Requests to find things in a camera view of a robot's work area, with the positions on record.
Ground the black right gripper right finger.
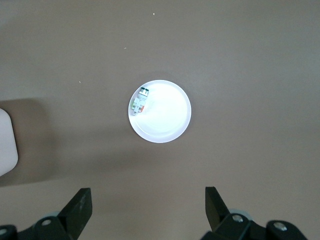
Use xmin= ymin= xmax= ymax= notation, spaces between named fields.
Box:
xmin=202 ymin=186 xmax=308 ymax=240

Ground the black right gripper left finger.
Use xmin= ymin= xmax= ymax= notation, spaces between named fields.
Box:
xmin=0 ymin=187 xmax=93 ymax=240

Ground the white lidded storage box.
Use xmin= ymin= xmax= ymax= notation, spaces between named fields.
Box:
xmin=0 ymin=107 xmax=19 ymax=177

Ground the pink round plate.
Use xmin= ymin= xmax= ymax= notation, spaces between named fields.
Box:
xmin=128 ymin=79 xmax=192 ymax=144

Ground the green and white switch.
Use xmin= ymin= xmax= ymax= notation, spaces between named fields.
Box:
xmin=131 ymin=86 xmax=150 ymax=116

